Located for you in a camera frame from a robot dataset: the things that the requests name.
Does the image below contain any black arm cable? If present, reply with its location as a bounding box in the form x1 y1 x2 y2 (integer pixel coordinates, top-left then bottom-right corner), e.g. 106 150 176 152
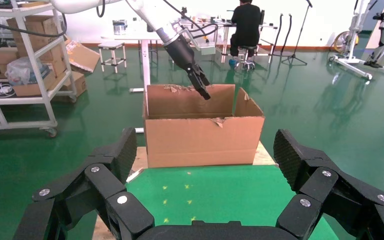
0 0 220 44

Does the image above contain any white cord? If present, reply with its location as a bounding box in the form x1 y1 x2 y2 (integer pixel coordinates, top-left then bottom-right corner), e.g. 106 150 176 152
0 82 17 112

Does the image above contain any cardboard box with label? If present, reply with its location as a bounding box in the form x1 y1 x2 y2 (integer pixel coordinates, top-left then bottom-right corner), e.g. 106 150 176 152
61 71 88 98

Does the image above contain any white robot support frame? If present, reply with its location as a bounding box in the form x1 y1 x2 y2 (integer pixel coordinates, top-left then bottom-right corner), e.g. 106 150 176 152
329 0 384 80

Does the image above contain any black tripod stand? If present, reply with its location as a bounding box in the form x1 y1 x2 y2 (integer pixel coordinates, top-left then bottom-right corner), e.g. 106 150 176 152
280 0 314 66

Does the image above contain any large stacked cardboard box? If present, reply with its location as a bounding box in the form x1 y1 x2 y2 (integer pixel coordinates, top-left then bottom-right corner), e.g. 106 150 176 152
6 14 64 62

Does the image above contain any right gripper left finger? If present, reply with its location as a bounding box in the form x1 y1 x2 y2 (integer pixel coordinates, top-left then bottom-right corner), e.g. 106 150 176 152
13 127 156 240

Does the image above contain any small plain cardboard box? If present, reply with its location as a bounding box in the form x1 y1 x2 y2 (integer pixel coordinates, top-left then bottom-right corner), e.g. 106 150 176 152
0 46 21 65

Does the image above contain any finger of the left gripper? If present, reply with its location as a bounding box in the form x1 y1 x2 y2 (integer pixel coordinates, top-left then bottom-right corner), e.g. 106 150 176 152
186 65 210 101
194 63 212 90

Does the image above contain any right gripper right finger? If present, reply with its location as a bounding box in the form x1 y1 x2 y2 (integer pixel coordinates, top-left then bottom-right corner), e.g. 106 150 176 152
273 128 384 240

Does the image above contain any black wheeled stool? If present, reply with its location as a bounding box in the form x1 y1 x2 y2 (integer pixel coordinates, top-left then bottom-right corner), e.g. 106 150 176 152
235 45 257 72

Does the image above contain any small white square stool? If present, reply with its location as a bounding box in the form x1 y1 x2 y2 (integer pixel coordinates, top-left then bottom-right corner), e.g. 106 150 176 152
97 41 127 74

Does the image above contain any black curved floor stand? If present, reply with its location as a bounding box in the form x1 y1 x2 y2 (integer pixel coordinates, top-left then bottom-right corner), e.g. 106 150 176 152
283 13 294 56
271 13 284 56

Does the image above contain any flattened torn cardboard sheet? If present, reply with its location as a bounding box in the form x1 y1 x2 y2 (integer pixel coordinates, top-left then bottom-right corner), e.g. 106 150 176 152
65 39 101 74

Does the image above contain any white wheeled shelf rack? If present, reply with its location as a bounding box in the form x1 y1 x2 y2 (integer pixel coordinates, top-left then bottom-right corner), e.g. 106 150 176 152
0 0 78 138

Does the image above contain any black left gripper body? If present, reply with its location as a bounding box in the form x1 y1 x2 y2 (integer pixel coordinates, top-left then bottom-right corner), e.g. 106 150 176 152
163 34 198 72

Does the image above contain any clear plastic bag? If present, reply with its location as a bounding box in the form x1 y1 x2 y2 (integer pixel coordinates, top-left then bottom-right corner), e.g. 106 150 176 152
4 56 52 86

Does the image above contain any flat long cardboard box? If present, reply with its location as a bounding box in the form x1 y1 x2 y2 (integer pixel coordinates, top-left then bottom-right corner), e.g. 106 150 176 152
11 71 57 98

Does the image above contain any white work table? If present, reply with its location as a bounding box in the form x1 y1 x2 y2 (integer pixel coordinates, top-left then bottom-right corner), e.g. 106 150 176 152
178 13 279 64

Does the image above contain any yellow round fan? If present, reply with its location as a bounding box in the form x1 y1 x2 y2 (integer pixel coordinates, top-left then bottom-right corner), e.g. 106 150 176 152
332 30 360 56

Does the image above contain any white desk frame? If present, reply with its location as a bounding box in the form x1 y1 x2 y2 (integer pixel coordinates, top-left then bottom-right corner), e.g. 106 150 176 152
100 31 161 134

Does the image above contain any grey wrist camera housing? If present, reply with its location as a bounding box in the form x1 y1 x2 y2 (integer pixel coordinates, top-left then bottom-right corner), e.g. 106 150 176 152
174 19 217 56

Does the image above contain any green table cloth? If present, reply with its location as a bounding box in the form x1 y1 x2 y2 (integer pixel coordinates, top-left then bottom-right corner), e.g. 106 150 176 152
125 164 340 240

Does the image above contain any seated person in black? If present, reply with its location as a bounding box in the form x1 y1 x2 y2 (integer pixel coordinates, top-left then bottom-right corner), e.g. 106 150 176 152
229 0 262 69

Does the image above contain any metal pot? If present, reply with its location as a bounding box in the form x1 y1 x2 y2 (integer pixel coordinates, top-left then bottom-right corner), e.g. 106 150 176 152
112 19 128 36

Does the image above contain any large open cardboard carton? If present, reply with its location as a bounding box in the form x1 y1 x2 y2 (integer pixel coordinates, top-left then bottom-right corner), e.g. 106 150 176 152
142 83 266 169

